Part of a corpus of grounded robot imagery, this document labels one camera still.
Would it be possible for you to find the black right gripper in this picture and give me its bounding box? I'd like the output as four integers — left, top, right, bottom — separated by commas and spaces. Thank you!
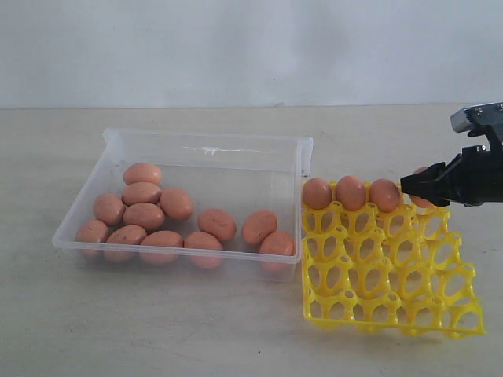
400, 133, 502, 207

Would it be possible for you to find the brown egg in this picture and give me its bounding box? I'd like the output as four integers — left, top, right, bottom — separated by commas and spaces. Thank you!
242, 210, 277, 245
184, 232, 223, 269
259, 231, 295, 273
409, 166, 434, 208
140, 230, 184, 265
302, 178, 332, 210
197, 208, 237, 242
103, 225, 148, 263
160, 188, 194, 221
121, 181, 161, 206
123, 203, 165, 232
336, 176, 366, 211
93, 192, 126, 226
369, 178, 401, 213
123, 163, 162, 185
75, 219, 109, 259

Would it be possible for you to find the yellow plastic egg tray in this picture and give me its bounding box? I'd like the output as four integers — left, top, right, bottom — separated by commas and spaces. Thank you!
302, 199, 485, 339

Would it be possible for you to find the clear plastic bin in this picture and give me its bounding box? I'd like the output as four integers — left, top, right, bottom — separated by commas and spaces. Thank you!
52, 128, 313, 281

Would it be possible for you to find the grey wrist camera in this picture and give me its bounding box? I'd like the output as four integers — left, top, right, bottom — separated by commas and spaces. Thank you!
450, 102, 502, 141

